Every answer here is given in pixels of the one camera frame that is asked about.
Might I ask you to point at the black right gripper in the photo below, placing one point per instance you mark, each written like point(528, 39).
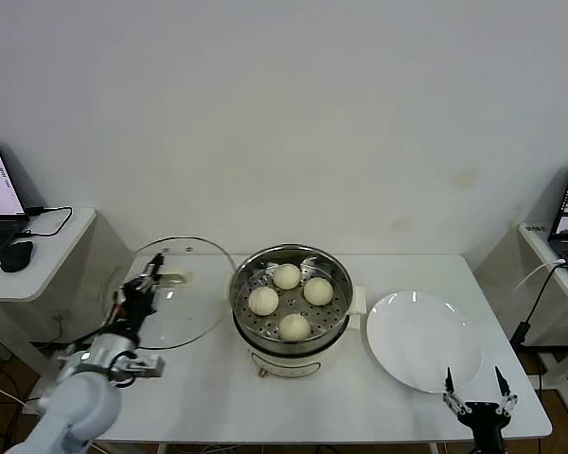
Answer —
point(483, 421)

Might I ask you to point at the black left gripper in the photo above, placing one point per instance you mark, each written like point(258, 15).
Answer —
point(137, 305)

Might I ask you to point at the round glass pot lid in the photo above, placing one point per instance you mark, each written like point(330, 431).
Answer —
point(189, 312)

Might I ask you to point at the white steamed baozi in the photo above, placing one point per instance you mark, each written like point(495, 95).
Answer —
point(286, 276)
point(318, 291)
point(294, 327)
point(263, 301)

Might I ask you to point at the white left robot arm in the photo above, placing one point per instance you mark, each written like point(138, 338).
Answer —
point(76, 406)

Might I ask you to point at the stainless steel steamer basket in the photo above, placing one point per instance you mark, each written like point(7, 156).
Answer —
point(258, 272)

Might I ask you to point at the round white plate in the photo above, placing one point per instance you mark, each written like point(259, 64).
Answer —
point(421, 340)

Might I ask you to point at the white side desk with mouse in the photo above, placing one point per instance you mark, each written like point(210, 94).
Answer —
point(52, 265)

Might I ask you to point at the black computer mouse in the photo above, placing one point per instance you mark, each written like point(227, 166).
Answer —
point(15, 257)

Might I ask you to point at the white side desk with label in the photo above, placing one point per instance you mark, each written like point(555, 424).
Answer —
point(537, 246)

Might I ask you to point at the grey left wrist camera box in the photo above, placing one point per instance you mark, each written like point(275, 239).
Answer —
point(147, 368)

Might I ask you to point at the white wall socket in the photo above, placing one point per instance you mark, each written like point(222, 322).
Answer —
point(60, 316)

